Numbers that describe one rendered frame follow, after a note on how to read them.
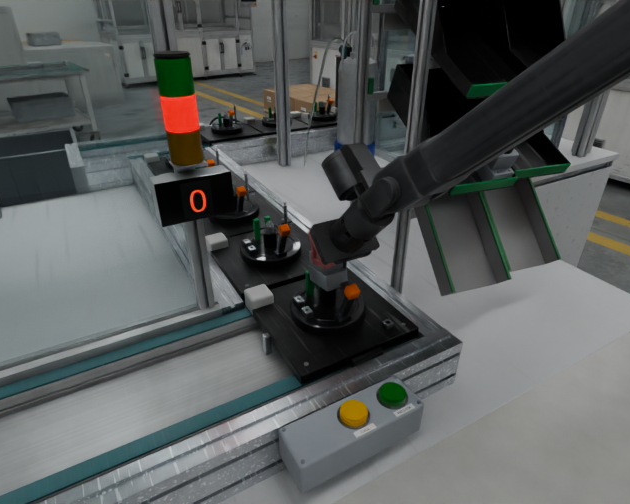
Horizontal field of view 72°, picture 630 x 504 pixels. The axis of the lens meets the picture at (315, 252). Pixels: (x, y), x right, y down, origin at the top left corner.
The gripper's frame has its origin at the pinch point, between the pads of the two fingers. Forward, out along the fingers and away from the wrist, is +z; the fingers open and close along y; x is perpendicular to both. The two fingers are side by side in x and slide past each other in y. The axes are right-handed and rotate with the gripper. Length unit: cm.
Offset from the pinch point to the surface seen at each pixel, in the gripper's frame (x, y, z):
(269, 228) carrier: -14.2, 0.6, 19.6
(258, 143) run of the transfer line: -77, -35, 89
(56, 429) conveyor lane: 11.4, 46.9, 13.1
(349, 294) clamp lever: 8.3, 1.0, -4.6
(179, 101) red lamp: -24.1, 19.7, -14.1
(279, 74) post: -88, -41, 61
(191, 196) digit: -14.3, 20.0, -3.6
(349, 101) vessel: -62, -54, 45
